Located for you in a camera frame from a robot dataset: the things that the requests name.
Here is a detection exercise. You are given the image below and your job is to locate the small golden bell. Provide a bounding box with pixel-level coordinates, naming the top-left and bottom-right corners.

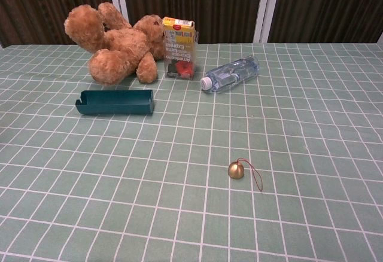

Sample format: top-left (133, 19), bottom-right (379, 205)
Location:
top-left (227, 157), bottom-right (265, 193)

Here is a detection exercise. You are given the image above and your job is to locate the clear plastic water bottle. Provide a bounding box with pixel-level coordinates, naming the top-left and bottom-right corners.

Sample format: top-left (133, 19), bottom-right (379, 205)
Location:
top-left (200, 55), bottom-right (260, 94)

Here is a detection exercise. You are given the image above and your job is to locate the green checkered tablecloth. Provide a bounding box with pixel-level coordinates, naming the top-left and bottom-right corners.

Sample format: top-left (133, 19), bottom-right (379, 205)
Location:
top-left (0, 42), bottom-right (383, 262)

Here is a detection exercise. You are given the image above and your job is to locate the brown teddy bear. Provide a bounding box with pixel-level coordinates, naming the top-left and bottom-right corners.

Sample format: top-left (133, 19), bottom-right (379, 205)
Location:
top-left (64, 2), bottom-right (165, 86)

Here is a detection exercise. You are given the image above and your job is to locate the dark teal open box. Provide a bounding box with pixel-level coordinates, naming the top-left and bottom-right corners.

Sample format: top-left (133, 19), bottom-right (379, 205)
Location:
top-left (74, 89), bottom-right (156, 116)

